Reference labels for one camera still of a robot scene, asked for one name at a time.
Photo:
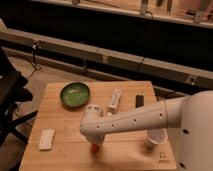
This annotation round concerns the white sponge block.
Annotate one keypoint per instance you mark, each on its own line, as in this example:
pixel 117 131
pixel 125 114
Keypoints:
pixel 46 139

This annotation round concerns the green bowl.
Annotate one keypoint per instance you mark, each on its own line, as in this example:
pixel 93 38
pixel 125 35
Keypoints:
pixel 75 94

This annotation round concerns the white tube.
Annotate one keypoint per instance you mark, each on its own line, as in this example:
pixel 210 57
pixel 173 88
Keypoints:
pixel 114 101

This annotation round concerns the black rectangular block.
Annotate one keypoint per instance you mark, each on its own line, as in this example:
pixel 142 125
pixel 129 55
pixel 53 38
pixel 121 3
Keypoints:
pixel 139 101

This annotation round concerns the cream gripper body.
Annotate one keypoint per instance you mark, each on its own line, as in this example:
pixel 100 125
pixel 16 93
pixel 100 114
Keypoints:
pixel 97 142

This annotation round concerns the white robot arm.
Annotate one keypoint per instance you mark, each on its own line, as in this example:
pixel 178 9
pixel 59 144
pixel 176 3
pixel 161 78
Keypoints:
pixel 192 114

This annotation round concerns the red pepper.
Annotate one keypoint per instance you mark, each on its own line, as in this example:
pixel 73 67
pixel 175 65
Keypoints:
pixel 95 149

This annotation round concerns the black chair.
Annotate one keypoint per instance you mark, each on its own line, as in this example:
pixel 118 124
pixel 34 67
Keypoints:
pixel 12 90

